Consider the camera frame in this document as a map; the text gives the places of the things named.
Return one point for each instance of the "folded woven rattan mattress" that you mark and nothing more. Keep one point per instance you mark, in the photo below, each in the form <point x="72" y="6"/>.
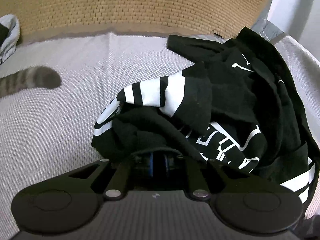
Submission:
<point x="125" y="5"/>

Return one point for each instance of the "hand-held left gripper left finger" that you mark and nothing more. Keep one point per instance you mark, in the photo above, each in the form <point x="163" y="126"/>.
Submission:
<point x="150" y="165"/>

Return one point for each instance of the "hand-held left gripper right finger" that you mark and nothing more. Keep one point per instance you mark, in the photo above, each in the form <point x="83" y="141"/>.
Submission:
<point x="166" y="163"/>

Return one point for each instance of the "black printed t-shirt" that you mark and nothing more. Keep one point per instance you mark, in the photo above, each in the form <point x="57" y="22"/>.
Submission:
<point x="150" y="92"/>

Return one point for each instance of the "grey and ginger cat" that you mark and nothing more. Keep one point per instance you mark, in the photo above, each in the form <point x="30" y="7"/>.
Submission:
<point x="32" y="80"/>

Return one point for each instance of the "grey and black clothes pile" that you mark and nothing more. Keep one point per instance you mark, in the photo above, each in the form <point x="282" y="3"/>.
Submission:
<point x="11" y="37"/>

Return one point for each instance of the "grey patterned pillow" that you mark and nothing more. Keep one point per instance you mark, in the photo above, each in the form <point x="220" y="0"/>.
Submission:
<point x="270" y="30"/>

